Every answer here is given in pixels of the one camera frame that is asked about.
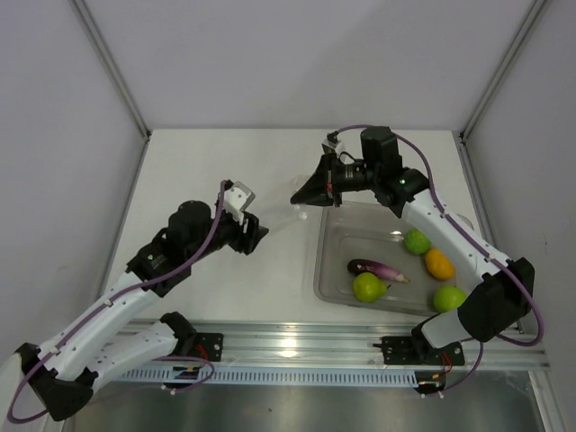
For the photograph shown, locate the green pear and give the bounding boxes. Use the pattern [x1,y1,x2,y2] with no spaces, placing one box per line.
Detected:
[353,273,388,302]

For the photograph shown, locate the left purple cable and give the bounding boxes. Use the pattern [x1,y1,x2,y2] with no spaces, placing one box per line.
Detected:
[7,179,229,425]

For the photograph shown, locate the left aluminium frame post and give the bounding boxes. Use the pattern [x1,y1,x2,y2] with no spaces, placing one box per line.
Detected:
[69,0,151,139]

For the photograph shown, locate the black base bracket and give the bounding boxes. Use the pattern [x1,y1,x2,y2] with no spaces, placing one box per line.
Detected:
[373,336,465,366]
[179,333,224,362]

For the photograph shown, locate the purple eggplant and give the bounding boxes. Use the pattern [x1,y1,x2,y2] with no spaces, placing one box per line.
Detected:
[346,259,410,284]

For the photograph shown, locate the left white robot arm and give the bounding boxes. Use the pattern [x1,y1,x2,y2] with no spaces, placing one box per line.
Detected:
[16,201,269,421]

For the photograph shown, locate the orange lemon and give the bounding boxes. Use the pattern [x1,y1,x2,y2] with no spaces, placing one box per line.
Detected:
[424,247,455,281]

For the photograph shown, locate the polka dot zip top bag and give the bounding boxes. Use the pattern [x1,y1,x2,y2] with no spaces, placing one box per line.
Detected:
[256,175,321,234]

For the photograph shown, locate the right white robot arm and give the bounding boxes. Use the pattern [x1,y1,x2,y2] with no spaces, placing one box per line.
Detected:
[290,125,544,364]

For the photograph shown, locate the aluminium frame post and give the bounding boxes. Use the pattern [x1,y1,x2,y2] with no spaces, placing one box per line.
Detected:
[458,0,553,139]
[69,0,151,139]

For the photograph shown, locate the green bumpy lime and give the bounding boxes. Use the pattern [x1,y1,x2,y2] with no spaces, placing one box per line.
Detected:
[403,229,431,256]

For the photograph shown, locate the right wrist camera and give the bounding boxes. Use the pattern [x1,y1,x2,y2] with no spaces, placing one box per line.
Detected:
[321,130,345,156]

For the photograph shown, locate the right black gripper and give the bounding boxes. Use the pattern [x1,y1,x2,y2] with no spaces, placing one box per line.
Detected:
[291,150,379,209]

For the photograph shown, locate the right aluminium frame post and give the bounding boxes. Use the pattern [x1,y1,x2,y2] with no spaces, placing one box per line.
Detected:
[458,0,553,139]

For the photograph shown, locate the right black base bracket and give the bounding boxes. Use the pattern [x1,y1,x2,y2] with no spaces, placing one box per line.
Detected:
[373,336,465,366]

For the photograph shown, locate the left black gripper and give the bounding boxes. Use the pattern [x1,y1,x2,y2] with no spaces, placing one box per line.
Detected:
[187,193,269,264]

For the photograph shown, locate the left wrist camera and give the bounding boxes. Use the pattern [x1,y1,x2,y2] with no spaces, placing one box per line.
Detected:
[223,182,256,226]

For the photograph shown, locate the clear plastic food bin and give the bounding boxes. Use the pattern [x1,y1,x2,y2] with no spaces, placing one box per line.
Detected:
[314,202,471,317]

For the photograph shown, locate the green apple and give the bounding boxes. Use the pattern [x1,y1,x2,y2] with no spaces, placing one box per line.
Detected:
[433,285,467,313]

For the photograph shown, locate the left black base bracket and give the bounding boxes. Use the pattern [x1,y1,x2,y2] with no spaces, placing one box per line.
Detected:
[179,333,224,362]

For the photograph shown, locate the white slotted cable duct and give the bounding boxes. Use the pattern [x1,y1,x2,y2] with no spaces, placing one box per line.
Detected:
[117,364,441,388]

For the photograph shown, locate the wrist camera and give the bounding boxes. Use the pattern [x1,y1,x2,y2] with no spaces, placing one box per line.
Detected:
[321,130,345,156]
[223,182,256,226]

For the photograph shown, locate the aluminium mounting rail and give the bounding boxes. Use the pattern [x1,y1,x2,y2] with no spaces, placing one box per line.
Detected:
[108,319,551,371]

